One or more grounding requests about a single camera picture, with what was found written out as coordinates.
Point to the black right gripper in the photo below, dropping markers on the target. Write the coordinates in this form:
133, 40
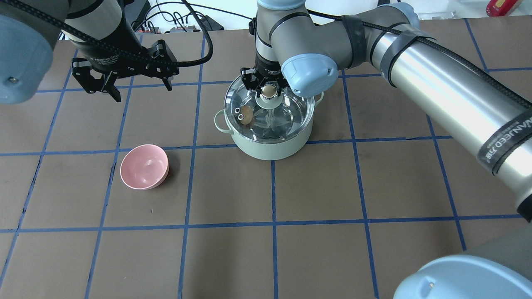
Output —
267, 68

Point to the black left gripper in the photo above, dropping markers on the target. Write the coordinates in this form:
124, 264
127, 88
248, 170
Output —
109, 57

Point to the brown egg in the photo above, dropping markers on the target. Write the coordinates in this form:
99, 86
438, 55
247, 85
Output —
246, 115

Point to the glass pot lid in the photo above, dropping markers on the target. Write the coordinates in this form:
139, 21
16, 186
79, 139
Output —
276, 119

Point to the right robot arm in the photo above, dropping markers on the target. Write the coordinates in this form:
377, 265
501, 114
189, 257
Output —
489, 120

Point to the pale green electric pot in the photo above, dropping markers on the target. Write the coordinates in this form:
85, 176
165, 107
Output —
264, 151

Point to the pink bowl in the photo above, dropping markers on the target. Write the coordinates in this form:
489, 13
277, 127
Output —
144, 167

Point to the red bottle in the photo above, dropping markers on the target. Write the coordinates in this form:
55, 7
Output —
499, 8

